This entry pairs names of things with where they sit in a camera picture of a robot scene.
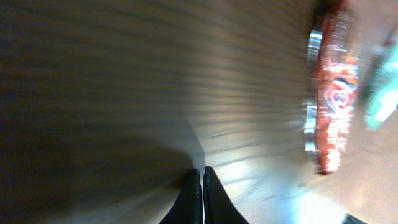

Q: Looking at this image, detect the red Top snack bag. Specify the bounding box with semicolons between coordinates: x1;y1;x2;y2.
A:
303;1;359;175

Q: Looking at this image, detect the teal wet wipes pack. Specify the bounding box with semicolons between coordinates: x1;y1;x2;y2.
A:
365;34;397;130

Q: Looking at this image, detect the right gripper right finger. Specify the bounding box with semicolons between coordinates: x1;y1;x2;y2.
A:
203;166;248;224

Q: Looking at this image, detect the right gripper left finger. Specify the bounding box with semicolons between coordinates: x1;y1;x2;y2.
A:
160;169;203;224

